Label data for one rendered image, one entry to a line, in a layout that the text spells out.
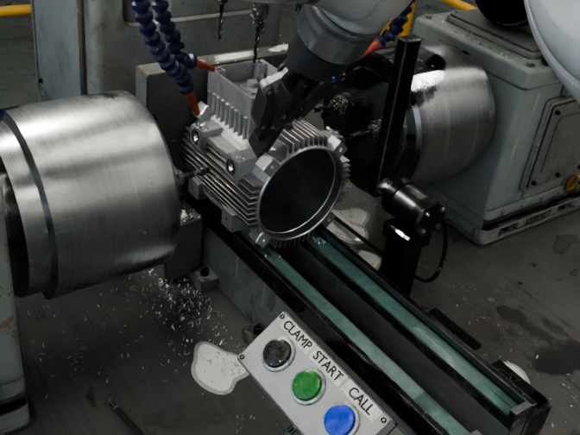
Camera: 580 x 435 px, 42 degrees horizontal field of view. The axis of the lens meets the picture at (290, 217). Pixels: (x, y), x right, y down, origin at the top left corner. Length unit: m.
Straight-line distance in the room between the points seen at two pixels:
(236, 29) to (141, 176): 0.47
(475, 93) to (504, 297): 0.36
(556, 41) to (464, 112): 1.04
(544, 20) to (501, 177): 1.19
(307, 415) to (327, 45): 0.40
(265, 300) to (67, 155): 0.39
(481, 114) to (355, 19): 0.54
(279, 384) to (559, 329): 0.70
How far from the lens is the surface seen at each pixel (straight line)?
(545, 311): 1.37
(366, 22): 0.81
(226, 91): 1.13
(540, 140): 1.43
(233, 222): 1.10
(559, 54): 0.23
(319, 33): 0.84
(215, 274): 1.25
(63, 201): 0.90
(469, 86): 1.29
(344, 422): 0.70
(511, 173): 1.43
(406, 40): 1.06
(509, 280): 1.41
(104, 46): 1.22
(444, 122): 1.24
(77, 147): 0.92
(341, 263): 1.14
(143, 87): 1.14
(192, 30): 1.28
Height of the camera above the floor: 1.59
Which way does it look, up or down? 33 degrees down
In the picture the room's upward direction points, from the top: 8 degrees clockwise
